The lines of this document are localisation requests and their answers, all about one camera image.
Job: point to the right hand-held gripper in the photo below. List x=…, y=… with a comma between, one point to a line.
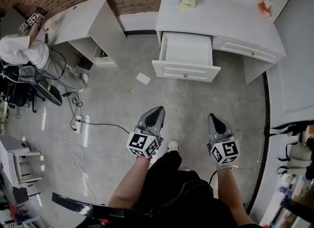
x=225, y=152

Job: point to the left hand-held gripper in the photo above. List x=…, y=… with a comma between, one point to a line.
x=142, y=143

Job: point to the person's right forearm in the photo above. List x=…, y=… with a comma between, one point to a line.
x=230, y=192

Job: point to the person's left forearm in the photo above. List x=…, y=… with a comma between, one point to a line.
x=130, y=183

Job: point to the white side cabinet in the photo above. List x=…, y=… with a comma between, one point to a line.
x=83, y=18

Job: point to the person's white shoe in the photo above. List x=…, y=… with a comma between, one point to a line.
x=173, y=144

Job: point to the white wristband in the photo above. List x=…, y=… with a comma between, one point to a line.
x=224, y=167

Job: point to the white paper sheet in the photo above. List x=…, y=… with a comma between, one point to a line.
x=143, y=78

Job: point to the person's black trousers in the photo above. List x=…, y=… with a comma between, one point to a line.
x=176, y=185

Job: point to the white power strip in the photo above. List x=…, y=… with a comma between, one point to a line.
x=77, y=124

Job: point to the gray bag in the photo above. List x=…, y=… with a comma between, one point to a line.
x=299, y=156

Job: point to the white bin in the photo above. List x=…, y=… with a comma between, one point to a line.
x=99, y=52

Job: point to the black box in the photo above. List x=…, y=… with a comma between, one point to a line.
x=85, y=63

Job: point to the black curved bar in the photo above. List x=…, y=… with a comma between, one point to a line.
x=81, y=206

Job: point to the orange object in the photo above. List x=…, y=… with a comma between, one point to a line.
x=265, y=7

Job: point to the black office chair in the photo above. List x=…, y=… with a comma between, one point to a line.
x=27, y=84

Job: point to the white stool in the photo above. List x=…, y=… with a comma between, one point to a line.
x=22, y=156

